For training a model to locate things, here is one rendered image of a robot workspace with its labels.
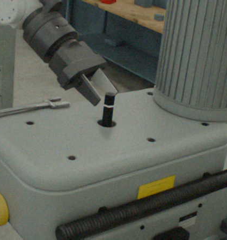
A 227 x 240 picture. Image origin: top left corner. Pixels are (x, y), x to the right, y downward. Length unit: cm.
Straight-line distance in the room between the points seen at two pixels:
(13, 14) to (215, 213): 62
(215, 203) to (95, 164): 41
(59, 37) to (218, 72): 32
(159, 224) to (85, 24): 752
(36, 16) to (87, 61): 13
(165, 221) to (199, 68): 31
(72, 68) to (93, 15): 733
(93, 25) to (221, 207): 721
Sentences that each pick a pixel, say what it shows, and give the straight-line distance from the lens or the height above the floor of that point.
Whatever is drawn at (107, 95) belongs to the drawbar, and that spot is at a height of 195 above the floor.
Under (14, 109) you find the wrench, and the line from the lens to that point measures 102.
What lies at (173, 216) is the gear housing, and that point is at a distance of 109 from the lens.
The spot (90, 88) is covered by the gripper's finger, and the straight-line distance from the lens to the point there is 97.
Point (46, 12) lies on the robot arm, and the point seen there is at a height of 207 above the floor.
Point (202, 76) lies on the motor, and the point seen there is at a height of 199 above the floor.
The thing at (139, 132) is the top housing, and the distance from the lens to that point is 99.
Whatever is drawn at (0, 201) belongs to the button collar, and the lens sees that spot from 94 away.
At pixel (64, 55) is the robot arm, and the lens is 99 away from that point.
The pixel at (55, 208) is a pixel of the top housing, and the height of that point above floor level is 183.
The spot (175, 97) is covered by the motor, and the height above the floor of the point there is 193.
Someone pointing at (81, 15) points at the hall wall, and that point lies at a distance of 857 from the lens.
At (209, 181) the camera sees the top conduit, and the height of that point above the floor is 180.
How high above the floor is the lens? 232
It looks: 24 degrees down
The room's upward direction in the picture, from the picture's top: 6 degrees clockwise
